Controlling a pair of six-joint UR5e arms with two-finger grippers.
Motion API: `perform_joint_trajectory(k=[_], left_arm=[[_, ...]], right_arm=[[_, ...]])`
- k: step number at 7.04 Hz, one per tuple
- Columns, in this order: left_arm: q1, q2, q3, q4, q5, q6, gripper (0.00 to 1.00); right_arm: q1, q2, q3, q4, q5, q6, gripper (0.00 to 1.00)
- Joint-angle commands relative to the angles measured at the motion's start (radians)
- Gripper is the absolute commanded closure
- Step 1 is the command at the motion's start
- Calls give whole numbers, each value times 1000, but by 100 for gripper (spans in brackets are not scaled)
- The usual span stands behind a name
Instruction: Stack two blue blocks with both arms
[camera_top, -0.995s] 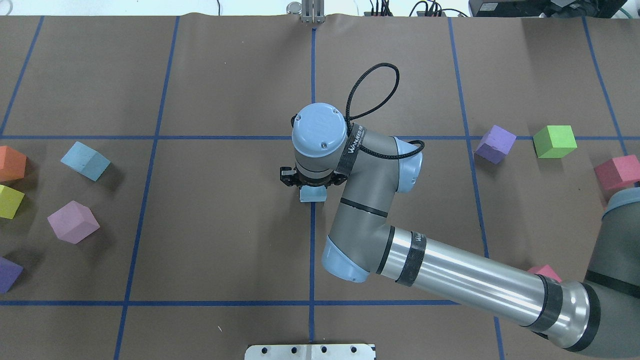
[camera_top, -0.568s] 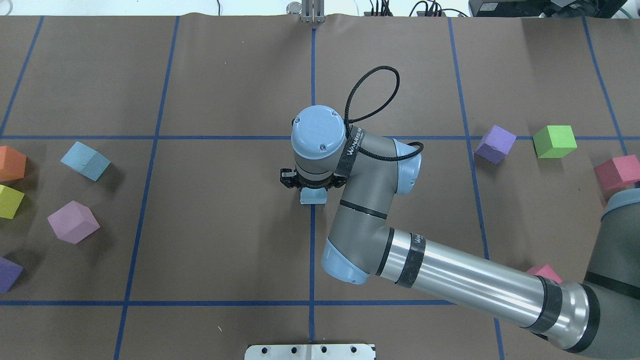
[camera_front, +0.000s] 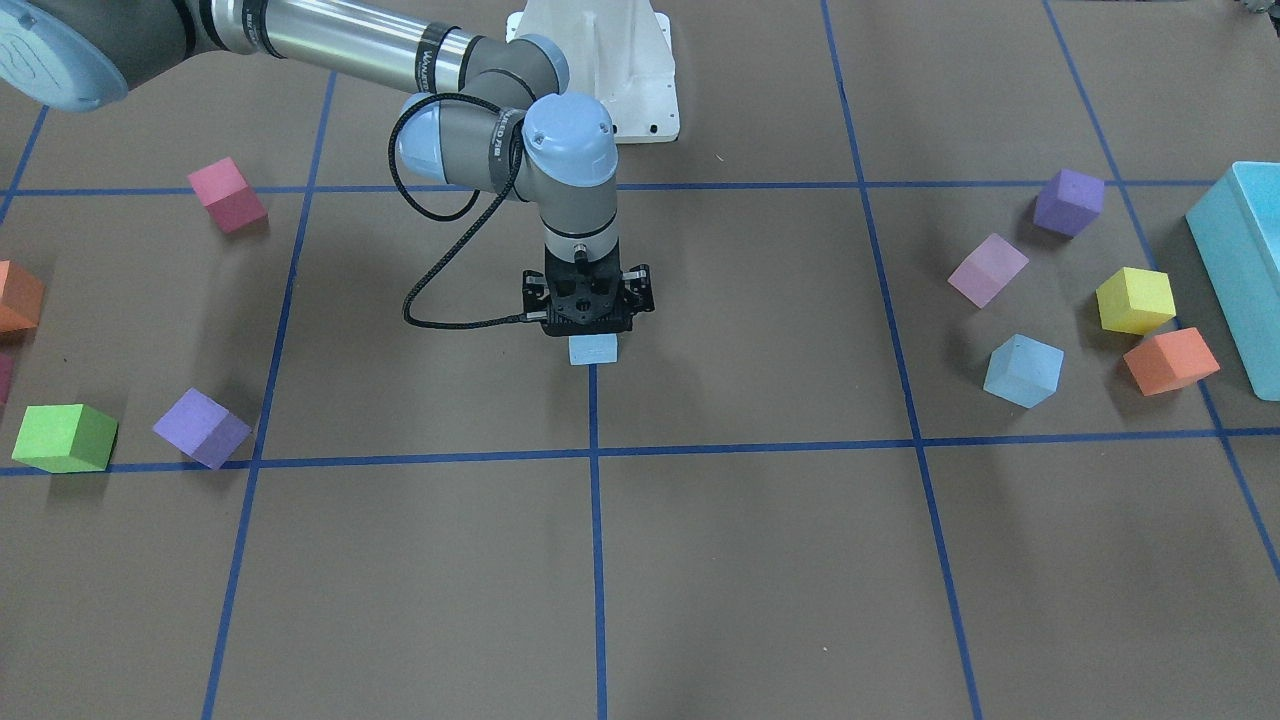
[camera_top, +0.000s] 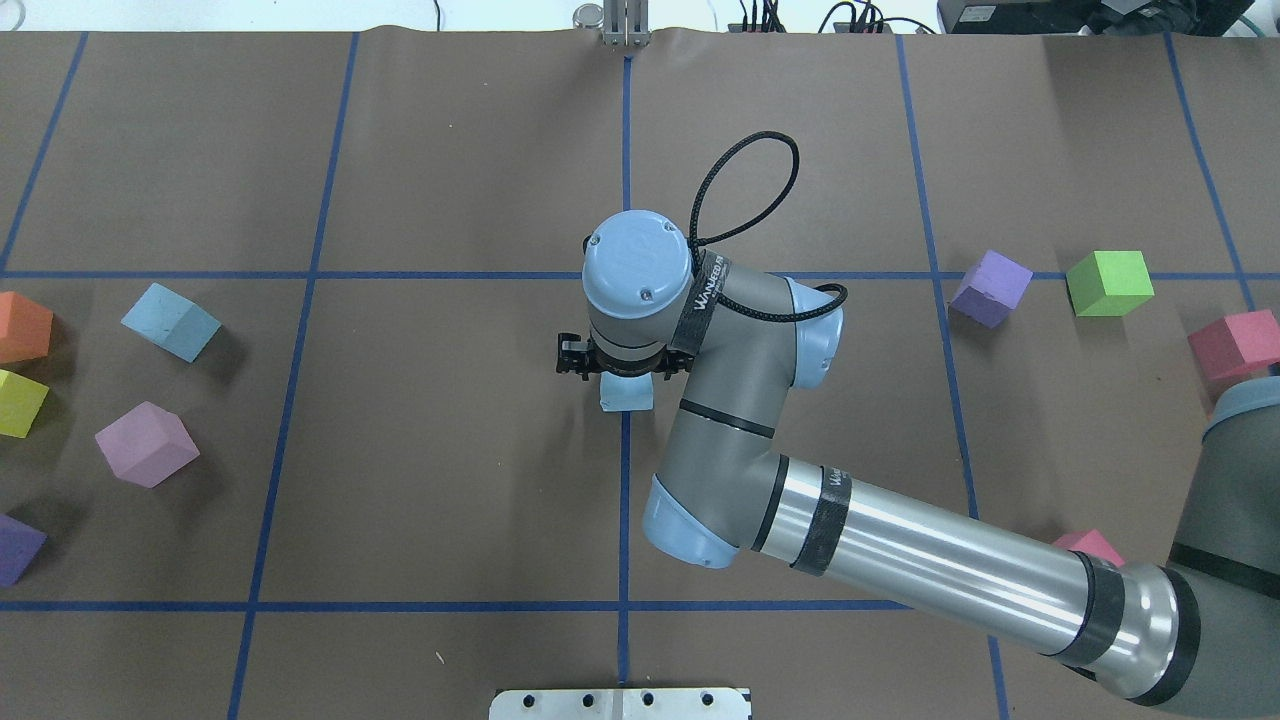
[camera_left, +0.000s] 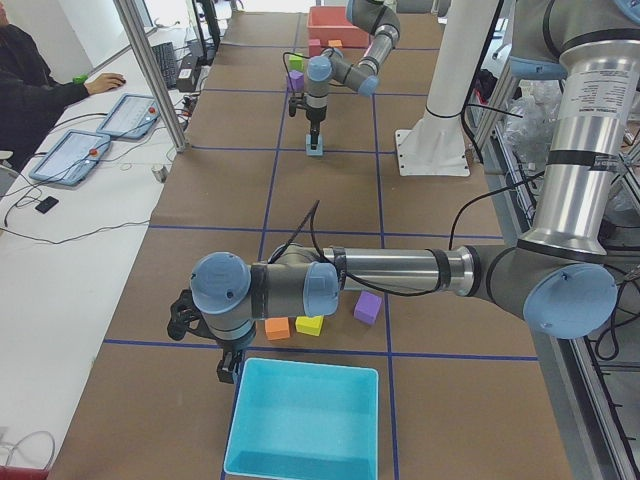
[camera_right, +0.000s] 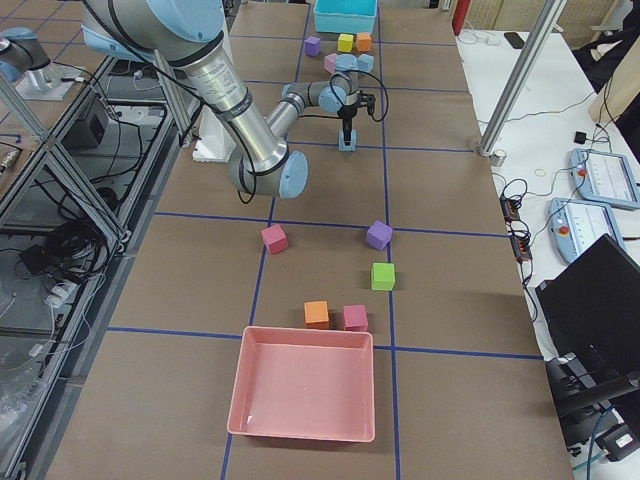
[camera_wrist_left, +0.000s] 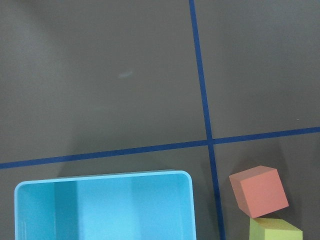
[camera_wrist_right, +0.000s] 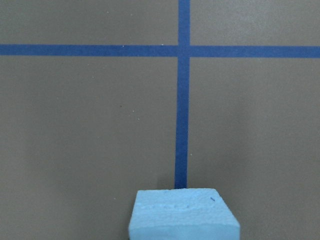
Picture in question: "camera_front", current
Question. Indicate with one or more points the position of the orange foam cube far side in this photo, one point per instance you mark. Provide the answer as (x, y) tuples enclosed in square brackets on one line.
[(22, 298)]

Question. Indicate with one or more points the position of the magenta foam cube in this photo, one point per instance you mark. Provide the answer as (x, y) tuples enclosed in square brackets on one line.
[(7, 369)]

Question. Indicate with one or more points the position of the light pink foam cube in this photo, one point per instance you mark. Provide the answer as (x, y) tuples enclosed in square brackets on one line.
[(986, 271)]

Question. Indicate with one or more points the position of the yellow foam cube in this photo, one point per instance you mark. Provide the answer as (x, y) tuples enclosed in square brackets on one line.
[(1135, 301)]

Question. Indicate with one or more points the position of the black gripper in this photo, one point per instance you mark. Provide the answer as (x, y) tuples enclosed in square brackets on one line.
[(641, 290)]

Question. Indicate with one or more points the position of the purple foam cube near bin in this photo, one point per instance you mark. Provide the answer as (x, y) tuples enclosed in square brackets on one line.
[(1069, 202)]

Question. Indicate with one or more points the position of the purple foam cube far side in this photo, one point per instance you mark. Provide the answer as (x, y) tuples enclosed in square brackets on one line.
[(202, 429)]

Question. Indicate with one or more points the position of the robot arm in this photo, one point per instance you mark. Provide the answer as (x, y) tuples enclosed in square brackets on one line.
[(491, 116)]

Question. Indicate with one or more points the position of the dark pink foam cube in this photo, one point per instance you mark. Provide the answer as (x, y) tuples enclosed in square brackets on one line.
[(229, 199)]

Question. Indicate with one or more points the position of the orange foam cube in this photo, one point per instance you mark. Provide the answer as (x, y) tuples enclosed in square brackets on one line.
[(22, 298), (1169, 361)]

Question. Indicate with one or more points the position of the light blue plastic bin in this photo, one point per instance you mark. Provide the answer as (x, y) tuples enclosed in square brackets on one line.
[(1235, 225)]

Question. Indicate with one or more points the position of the green foam cube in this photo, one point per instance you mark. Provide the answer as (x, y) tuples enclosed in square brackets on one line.
[(63, 439)]

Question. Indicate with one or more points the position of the light blue foam cube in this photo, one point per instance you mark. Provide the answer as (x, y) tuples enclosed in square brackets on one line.
[(1024, 371), (594, 349)]

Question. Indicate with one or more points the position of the white camera stand base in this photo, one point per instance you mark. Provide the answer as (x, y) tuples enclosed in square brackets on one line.
[(621, 53)]

